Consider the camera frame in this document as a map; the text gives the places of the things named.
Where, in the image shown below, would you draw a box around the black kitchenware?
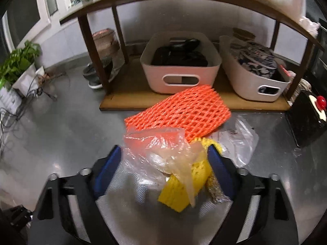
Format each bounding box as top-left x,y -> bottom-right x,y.
151,38 -> 208,68

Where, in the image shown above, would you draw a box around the yellow foam net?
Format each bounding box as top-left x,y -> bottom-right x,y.
158,137 -> 223,212

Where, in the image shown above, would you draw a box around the white plastic basket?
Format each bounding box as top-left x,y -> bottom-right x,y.
219,35 -> 292,102
140,31 -> 222,94

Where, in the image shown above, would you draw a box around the blue patterned bowls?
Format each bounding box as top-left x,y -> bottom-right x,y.
230,41 -> 278,78

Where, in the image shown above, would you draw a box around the black tin with red knob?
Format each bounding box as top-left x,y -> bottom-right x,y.
285,90 -> 327,147

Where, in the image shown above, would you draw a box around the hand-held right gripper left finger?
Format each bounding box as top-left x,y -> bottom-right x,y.
28,144 -> 122,245

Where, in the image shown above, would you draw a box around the black power cable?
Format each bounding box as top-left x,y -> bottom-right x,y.
0,71 -> 71,156

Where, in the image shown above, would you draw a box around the green and white bottle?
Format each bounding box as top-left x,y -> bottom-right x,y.
0,82 -> 22,110

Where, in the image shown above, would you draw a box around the orange foam net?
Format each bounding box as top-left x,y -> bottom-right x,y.
124,85 -> 232,143

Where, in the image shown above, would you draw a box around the crumpled white tissue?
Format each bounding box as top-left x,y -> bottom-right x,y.
299,16 -> 321,34

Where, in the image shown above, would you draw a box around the clear plastic bag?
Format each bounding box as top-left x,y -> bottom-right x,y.
209,114 -> 259,169

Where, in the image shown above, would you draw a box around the green potted plant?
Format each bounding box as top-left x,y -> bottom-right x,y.
0,41 -> 41,96

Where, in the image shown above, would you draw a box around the translucent red plastic bag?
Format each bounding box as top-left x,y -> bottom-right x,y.
122,126 -> 205,207

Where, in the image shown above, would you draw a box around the white framed window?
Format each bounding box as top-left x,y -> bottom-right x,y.
0,0 -> 118,54

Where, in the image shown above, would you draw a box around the black toaster oven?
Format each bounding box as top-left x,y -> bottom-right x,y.
317,18 -> 327,87

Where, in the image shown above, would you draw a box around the glass jar with brown lid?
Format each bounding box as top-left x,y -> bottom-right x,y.
91,29 -> 124,70

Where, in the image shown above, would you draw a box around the dark ceramic bowl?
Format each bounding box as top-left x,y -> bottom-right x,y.
82,62 -> 113,90

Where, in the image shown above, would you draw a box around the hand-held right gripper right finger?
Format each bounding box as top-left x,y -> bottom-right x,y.
206,144 -> 299,245

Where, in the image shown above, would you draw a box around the wooden shelf rack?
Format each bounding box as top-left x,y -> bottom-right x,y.
59,0 -> 321,112

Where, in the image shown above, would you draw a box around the red packet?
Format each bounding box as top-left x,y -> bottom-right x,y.
278,65 -> 297,80

